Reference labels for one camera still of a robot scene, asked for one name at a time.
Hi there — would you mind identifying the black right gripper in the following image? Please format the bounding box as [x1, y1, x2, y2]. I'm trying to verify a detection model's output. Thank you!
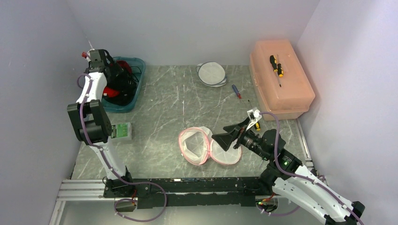
[211, 117, 270, 160]

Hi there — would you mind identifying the bright red bra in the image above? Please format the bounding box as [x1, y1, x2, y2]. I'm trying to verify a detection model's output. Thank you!
[103, 87, 120, 98]

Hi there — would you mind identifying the pink zip mesh laundry bag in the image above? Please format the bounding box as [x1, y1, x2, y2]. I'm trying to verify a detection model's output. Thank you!
[178, 127, 242, 165]

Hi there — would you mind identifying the white mesh blue zip laundry bag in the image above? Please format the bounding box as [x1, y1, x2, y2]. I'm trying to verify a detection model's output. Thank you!
[196, 61, 227, 88]

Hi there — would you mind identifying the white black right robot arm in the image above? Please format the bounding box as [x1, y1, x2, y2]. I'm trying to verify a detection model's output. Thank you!
[212, 121, 365, 225]

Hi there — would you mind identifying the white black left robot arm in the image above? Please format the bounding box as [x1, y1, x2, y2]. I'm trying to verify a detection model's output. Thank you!
[67, 49, 135, 197]

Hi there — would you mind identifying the red cloth garment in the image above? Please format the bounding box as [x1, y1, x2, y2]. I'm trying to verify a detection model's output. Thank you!
[116, 60, 132, 74]

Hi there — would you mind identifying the black yellow screwdriver on table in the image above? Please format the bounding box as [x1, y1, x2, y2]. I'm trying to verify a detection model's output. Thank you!
[248, 100, 261, 131]

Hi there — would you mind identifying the teal plastic tray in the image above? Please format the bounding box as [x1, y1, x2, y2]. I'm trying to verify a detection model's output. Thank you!
[102, 57, 146, 113]

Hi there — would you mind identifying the orange translucent plastic storage box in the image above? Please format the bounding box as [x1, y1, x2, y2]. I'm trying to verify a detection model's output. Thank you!
[249, 39, 315, 120]

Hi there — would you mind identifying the green label clear bit case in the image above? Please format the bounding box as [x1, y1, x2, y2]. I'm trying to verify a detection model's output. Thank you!
[110, 122, 132, 142]

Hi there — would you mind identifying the black yellow screwdriver on box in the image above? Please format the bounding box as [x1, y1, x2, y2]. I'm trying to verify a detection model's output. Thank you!
[269, 55, 283, 87]

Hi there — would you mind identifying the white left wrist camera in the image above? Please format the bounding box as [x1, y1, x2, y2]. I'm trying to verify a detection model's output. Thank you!
[81, 49, 97, 62]

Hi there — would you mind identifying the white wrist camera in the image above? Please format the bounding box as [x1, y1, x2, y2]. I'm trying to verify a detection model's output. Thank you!
[81, 49, 97, 62]
[246, 107, 262, 131]

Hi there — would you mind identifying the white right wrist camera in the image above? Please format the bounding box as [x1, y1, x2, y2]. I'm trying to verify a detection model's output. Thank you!
[246, 107, 262, 131]

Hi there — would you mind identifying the blue red handle screwdriver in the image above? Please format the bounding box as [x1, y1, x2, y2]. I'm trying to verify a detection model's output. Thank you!
[231, 84, 245, 106]

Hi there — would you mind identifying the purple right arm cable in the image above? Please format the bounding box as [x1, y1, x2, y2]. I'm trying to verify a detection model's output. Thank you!
[255, 112, 364, 225]

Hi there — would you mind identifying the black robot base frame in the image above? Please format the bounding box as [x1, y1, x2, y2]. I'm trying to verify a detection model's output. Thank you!
[102, 172, 274, 209]

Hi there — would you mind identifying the aluminium extrusion rail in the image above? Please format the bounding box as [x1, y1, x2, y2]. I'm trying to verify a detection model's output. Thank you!
[49, 179, 108, 225]

